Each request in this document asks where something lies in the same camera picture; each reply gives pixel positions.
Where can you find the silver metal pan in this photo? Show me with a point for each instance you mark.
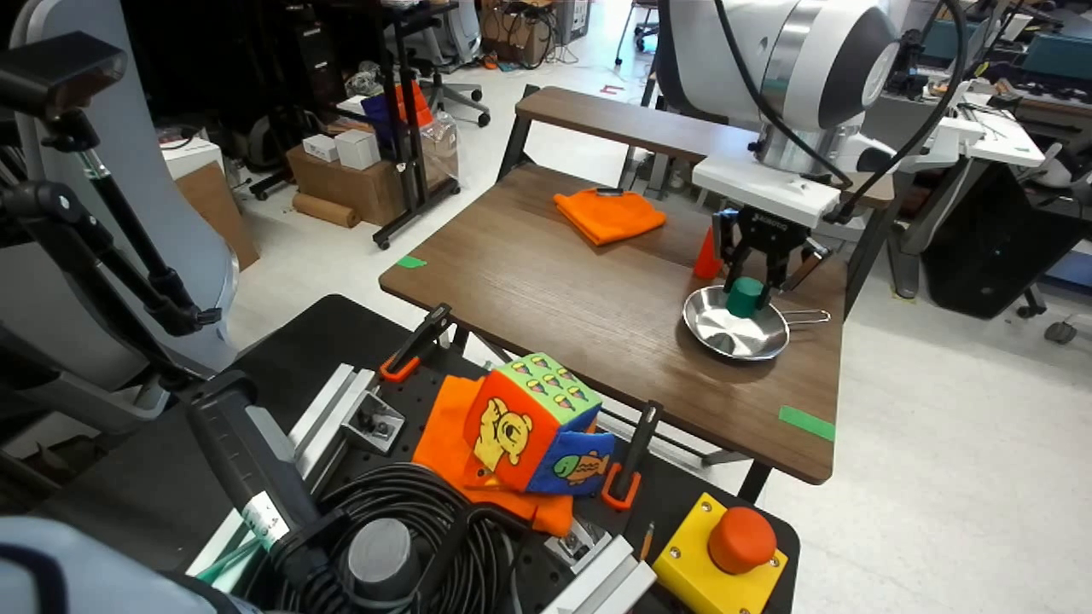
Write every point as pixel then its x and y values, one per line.
pixel 735 326

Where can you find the green tape strip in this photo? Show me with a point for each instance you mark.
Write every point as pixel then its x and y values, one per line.
pixel 808 423

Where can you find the cardboard box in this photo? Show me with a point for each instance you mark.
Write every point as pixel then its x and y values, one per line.
pixel 352 181

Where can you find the orange squeeze bottle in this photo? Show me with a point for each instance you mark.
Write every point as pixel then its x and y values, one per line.
pixel 705 257

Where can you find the yellow box red emergency button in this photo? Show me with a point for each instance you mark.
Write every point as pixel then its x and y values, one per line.
pixel 722 558

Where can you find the colourful soft toy cube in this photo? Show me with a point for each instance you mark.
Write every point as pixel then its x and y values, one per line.
pixel 534 423

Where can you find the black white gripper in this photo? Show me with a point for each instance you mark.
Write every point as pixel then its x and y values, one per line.
pixel 768 194

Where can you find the white desk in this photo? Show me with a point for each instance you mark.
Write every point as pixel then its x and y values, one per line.
pixel 976 139

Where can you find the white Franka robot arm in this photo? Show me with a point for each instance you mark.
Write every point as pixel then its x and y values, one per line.
pixel 787 56

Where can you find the orange folded cloth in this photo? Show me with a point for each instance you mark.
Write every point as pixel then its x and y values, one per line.
pixel 609 212

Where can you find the aluminium extrusion rail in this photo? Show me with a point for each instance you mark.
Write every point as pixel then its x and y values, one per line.
pixel 292 466

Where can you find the brown wooden table shelf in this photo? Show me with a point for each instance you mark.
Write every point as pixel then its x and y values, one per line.
pixel 615 116

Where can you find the green cylindrical cup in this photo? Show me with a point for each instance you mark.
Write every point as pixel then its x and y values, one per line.
pixel 747 297

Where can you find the small green tape piece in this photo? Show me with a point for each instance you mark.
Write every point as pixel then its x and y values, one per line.
pixel 411 263

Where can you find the orange black clamp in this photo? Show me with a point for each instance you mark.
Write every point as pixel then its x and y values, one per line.
pixel 628 466
pixel 416 345

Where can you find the black metal stand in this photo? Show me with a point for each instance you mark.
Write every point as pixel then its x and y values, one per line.
pixel 408 126

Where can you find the black camera tripod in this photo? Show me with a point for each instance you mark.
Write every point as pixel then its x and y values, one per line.
pixel 79 194

